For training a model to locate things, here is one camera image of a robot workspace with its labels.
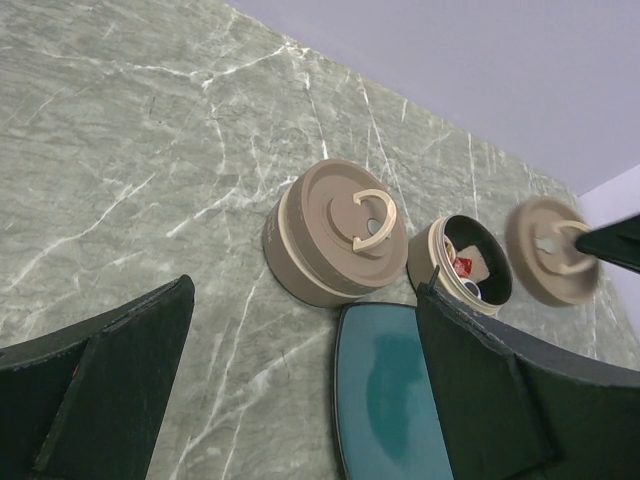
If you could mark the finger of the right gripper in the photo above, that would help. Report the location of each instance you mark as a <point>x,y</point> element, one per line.
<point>616,243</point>

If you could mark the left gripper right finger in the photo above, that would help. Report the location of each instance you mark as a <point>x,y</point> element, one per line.
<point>512,406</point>

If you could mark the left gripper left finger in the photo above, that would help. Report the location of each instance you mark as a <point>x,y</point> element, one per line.
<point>88,401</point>

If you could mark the small white porcelain cup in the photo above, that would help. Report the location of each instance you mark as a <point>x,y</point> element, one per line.
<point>472,287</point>

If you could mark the sushi roll yellow centre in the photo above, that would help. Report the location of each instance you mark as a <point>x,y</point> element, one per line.
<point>480,270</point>

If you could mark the small burger toy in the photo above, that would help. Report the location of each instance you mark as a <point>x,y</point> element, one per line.
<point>450,249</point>

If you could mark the beige lid with handle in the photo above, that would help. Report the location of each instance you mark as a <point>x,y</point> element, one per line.
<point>346,227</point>

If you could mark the red meat piece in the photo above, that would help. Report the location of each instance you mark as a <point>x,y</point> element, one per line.
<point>463,266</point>

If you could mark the right steel lunch container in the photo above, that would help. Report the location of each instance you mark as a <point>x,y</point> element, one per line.
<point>427,256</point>

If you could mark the steel lunch container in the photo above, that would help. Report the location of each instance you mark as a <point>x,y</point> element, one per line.
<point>295,274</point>
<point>427,256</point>

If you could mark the left steel lunch container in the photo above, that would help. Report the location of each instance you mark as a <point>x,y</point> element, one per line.
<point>295,274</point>

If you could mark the teal square plate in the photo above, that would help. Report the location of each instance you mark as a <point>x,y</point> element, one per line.
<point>385,418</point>

